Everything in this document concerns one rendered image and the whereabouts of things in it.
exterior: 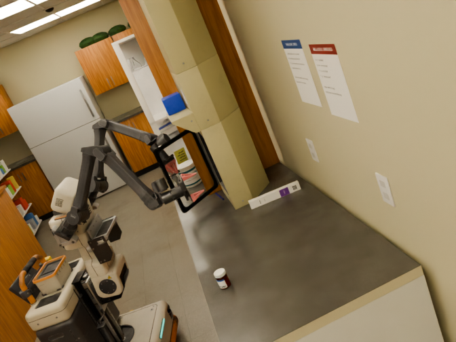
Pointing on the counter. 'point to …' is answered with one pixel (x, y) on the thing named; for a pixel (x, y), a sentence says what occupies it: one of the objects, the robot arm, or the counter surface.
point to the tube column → (179, 32)
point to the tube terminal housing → (223, 129)
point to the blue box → (173, 103)
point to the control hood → (184, 120)
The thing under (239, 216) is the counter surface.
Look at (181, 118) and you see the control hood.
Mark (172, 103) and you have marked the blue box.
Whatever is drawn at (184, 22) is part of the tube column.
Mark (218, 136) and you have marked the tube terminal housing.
